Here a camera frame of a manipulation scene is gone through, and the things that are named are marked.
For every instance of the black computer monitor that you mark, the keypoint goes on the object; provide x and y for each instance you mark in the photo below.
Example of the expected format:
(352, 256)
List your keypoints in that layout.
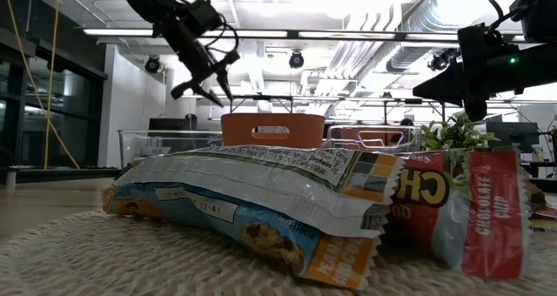
(513, 135)
(169, 123)

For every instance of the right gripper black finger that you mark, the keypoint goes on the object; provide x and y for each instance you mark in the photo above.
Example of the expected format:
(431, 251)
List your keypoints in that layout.
(448, 93)
(448, 75)

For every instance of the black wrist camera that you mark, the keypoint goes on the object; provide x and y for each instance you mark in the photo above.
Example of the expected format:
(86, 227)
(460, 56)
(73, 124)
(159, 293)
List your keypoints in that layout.
(206, 16)
(485, 45)

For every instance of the black table frame rail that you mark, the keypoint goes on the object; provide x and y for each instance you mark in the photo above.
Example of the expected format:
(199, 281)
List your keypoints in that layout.
(65, 174)

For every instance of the black metal frame stand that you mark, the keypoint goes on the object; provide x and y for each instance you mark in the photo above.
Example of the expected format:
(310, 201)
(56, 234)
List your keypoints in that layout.
(413, 100)
(261, 97)

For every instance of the chocolate chip granola bar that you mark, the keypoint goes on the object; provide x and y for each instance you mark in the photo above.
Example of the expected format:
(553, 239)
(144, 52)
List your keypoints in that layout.
(544, 213)
(491, 209)

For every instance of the long overhead light bar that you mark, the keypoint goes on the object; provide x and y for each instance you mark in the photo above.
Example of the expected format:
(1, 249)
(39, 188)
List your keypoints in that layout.
(261, 34)

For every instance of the peanut butter granola bar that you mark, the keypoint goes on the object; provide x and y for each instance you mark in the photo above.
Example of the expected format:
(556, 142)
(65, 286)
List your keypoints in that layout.
(261, 187)

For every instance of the wide clear plastic bin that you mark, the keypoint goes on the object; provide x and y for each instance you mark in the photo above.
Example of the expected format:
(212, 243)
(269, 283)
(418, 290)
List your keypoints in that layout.
(174, 145)

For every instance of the orange plastic bin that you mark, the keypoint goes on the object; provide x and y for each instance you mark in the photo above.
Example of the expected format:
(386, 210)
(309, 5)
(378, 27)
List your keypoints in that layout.
(304, 132)

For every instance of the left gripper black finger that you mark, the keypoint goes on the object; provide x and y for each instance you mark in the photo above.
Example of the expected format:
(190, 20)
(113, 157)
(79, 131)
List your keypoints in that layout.
(209, 95)
(225, 83)

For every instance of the beige woven round mat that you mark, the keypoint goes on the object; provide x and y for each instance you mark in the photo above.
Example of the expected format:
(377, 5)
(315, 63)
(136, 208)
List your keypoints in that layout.
(130, 265)

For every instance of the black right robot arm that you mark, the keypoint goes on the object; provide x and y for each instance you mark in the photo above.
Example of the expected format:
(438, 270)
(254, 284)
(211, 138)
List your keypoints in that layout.
(539, 13)

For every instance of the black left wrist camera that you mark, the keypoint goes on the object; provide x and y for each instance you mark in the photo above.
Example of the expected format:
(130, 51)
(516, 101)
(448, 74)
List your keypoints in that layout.
(206, 16)

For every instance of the black round ceiling camera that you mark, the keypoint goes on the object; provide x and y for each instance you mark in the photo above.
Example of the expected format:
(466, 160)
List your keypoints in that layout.
(296, 60)
(153, 64)
(439, 61)

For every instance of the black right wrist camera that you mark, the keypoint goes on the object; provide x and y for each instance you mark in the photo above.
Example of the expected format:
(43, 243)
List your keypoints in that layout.
(485, 45)

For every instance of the green plant in white pot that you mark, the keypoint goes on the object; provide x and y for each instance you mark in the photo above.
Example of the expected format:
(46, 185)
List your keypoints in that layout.
(457, 135)

